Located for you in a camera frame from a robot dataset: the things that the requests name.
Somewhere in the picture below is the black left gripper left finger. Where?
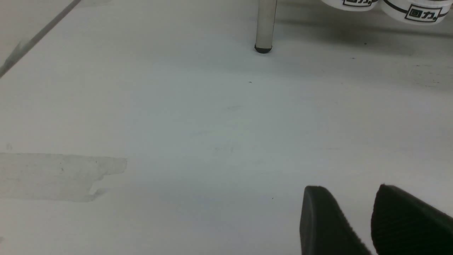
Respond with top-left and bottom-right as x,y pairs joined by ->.
299,186 -> 372,255

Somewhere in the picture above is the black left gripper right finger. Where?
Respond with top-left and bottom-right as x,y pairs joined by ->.
371,184 -> 453,255

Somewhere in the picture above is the stainless steel shoe rack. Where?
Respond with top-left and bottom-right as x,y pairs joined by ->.
254,0 -> 278,54

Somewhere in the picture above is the right black canvas sneaker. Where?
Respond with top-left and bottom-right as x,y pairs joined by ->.
380,0 -> 452,26

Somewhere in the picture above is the black canvas sneaker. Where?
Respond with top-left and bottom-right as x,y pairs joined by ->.
380,0 -> 452,26
322,0 -> 379,12

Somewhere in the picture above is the left black canvas sneaker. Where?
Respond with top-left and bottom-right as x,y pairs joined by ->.
322,0 -> 379,12

